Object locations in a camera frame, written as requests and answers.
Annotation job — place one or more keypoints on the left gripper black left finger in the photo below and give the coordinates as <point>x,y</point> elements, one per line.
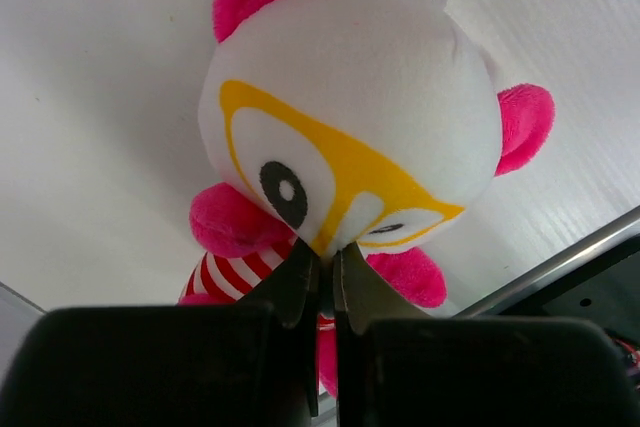
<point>252,363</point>

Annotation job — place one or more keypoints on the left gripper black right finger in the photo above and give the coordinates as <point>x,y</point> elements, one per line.
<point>397,366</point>

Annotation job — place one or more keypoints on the white plush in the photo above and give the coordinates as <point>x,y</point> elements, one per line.
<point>337,122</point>

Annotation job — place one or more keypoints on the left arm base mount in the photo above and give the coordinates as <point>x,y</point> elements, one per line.
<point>604,291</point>

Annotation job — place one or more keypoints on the aluminium frame rail front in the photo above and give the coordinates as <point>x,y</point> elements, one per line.
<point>587,249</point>

